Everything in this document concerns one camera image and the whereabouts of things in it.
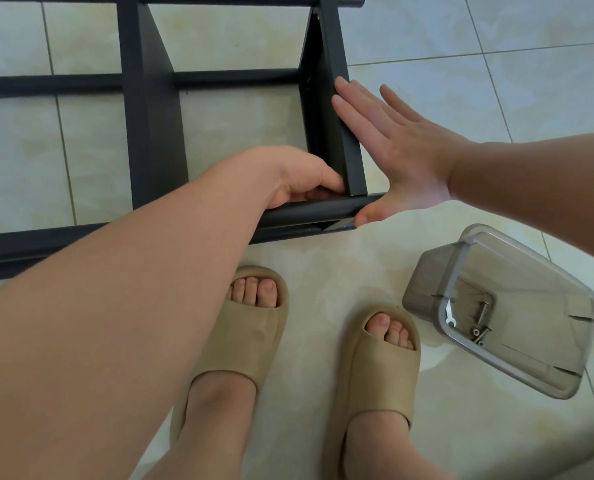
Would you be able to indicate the person's left hand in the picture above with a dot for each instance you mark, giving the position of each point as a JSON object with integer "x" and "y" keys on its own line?
{"x": 297, "y": 169}

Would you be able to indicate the person's right hand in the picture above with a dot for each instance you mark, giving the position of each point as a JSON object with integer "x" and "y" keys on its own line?
{"x": 412, "y": 159}

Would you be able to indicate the person's right thumb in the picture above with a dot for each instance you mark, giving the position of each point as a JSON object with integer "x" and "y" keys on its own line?
{"x": 372, "y": 213}

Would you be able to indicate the person's right middle finger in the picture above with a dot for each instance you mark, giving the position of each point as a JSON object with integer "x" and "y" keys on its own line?
{"x": 364, "y": 100}

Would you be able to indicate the person's left fingers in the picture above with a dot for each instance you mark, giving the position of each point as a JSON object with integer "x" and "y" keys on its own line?
{"x": 322, "y": 190}

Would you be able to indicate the dark grey metal rack frame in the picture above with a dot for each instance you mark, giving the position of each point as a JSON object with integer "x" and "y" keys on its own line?
{"x": 157, "y": 119}

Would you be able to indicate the person's right forearm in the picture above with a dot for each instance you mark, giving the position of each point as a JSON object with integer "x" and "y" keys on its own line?
{"x": 537, "y": 179}

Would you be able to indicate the person's left forearm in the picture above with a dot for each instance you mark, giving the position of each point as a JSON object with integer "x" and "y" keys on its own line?
{"x": 127, "y": 304}

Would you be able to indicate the small flat metal wrench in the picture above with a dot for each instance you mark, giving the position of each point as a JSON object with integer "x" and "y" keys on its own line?
{"x": 447, "y": 314}

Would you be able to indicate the long metal bolt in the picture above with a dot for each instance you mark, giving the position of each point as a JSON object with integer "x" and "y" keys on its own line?
{"x": 483, "y": 308}

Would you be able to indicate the small metal screw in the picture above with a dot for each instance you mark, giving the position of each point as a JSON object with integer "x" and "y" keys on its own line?
{"x": 478, "y": 335}

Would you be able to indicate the beige right slipper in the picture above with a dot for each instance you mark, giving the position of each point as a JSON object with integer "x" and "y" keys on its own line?
{"x": 377, "y": 379}

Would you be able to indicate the beige slipper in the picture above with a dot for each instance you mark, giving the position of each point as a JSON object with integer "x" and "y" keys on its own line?
{"x": 377, "y": 379}
{"x": 242, "y": 339}

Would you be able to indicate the beige left slipper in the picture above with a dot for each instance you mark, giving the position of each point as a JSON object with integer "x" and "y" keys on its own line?
{"x": 242, "y": 339}

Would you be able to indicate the clear grey plastic container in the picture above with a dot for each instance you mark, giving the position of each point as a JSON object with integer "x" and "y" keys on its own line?
{"x": 522, "y": 304}

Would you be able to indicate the person's right foot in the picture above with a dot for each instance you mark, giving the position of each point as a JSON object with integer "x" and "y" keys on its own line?
{"x": 392, "y": 444}

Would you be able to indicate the person's foot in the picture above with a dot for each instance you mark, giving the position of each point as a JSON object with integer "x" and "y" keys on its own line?
{"x": 217, "y": 414}
{"x": 392, "y": 444}

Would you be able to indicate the person's left foot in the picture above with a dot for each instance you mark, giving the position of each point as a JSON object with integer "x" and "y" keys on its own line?
{"x": 217, "y": 414}

